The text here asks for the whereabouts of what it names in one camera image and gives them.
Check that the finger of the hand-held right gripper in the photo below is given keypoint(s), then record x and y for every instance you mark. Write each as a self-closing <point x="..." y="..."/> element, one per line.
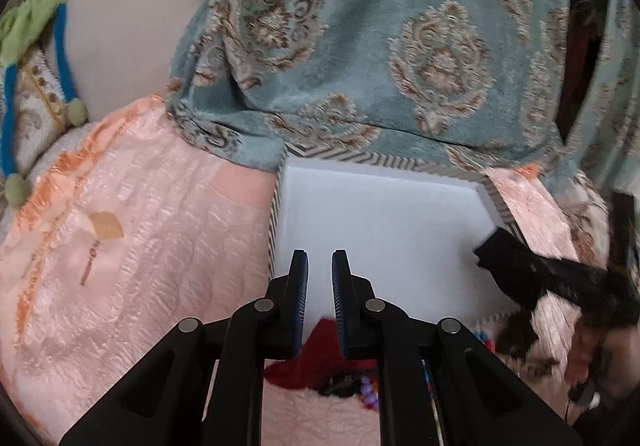
<point x="505" y="261"/>

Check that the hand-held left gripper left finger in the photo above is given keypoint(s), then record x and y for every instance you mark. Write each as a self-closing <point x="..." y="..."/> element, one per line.
<point x="301" y="287"/>

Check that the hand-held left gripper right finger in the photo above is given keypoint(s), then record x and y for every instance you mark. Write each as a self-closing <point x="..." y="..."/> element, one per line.
<point x="339" y="292"/>

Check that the red velvet scrunchie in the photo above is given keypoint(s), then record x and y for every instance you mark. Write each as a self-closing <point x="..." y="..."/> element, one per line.
<point x="320" y="351"/>

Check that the striped box with white lining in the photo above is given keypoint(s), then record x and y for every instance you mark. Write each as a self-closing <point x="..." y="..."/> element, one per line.
<point x="380" y="226"/>

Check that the brown scrunchie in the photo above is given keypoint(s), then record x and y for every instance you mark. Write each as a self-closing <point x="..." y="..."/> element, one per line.
<point x="530" y="341"/>

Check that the small black scrunchie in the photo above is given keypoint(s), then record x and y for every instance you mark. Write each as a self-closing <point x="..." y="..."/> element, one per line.
<point x="337" y="386"/>

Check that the brown patterned cloth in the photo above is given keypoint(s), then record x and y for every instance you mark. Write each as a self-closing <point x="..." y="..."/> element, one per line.
<point x="580" y="221"/>

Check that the pink quilted blanket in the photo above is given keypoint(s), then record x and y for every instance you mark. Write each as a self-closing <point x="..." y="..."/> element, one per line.
<point x="165" y="251"/>

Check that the blue damask cushion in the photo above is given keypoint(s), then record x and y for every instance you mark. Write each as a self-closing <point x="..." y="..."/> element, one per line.
<point x="360" y="41"/>
<point x="617" y="91"/>

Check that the tan paper tag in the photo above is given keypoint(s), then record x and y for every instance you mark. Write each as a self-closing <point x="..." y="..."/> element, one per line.
<point x="107" y="226"/>

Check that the dark red cloth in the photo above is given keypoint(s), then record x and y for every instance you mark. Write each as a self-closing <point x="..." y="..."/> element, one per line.
<point x="580" y="51"/>

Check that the plain cream cushion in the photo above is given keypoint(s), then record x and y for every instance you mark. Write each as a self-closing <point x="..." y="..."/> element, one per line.
<point x="125" y="36"/>

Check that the cream embroidered cushion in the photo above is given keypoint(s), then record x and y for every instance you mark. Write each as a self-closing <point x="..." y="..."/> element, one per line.
<point x="40" y="111"/>

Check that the green cloth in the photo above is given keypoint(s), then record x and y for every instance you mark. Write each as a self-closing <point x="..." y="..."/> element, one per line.
<point x="32" y="11"/>

